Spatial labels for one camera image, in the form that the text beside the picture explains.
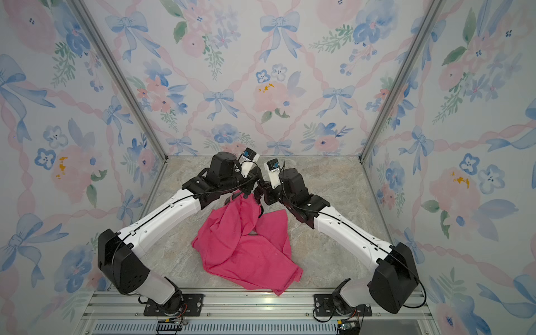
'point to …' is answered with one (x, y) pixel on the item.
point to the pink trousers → (250, 250)
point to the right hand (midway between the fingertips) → (265, 183)
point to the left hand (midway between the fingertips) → (260, 174)
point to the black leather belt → (262, 211)
